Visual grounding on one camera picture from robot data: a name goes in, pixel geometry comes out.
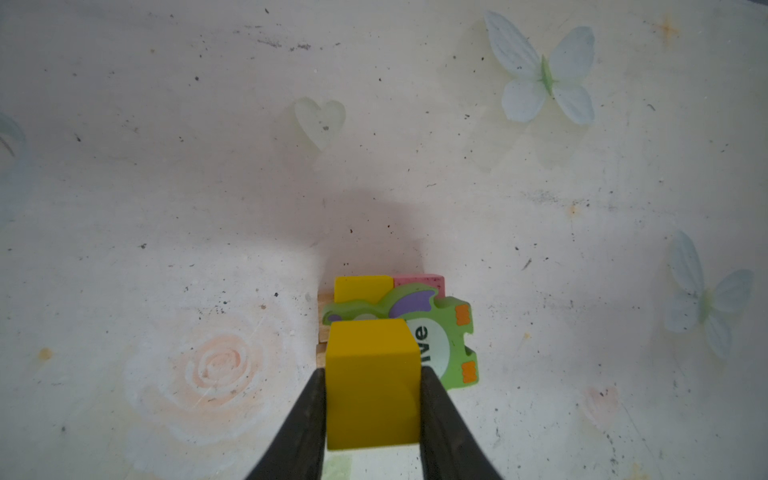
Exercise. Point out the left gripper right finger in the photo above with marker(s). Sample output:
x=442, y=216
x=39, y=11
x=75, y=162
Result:
x=448, y=450

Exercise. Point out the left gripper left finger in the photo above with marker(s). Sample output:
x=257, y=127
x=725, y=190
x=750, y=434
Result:
x=297, y=450

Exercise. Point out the pink block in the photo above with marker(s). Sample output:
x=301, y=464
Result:
x=431, y=280

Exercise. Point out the green owl number block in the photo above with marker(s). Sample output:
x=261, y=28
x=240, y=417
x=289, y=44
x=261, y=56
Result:
x=439, y=324

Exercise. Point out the small yellow cube block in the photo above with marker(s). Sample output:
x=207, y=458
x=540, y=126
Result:
x=372, y=377

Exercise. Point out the yellow long block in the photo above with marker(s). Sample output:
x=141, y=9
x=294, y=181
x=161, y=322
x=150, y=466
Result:
x=369, y=288

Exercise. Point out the natural wood block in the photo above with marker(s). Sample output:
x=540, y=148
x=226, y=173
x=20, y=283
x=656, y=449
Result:
x=324, y=298

